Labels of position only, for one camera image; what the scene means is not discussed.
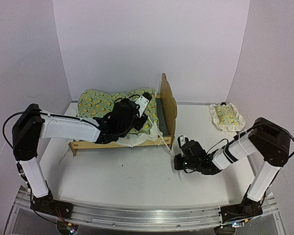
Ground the wooden pet bed frame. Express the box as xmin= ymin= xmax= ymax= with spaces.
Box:
xmin=68 ymin=73 xmax=177 ymax=157

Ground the lemon print ruffled mattress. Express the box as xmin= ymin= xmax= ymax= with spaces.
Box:
xmin=76 ymin=87 xmax=159 ymax=142

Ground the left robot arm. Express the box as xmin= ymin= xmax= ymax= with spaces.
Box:
xmin=9 ymin=96 xmax=149 ymax=198

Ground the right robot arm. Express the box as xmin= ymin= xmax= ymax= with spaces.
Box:
xmin=174 ymin=117 xmax=294 ymax=202

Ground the grey bed mat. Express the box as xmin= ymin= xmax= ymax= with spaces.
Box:
xmin=156 ymin=98 xmax=170 ymax=136

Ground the small lemon print pillow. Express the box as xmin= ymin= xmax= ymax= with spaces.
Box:
xmin=209 ymin=103 xmax=245 ymax=132

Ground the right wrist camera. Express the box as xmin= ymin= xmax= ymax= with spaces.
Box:
xmin=177 ymin=135 xmax=189 ymax=148

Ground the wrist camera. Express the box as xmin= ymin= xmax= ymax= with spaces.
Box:
xmin=177 ymin=135 xmax=189 ymax=148
xmin=134 ymin=92 xmax=152 ymax=117

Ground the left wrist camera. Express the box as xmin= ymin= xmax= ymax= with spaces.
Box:
xmin=134 ymin=92 xmax=152 ymax=117

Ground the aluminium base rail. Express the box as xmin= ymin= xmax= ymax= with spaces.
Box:
xmin=5 ymin=189 xmax=286 ymax=235

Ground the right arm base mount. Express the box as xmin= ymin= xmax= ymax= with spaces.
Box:
xmin=219 ymin=193 xmax=265 ymax=224

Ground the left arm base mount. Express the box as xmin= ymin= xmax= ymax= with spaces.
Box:
xmin=30 ymin=190 xmax=74 ymax=219

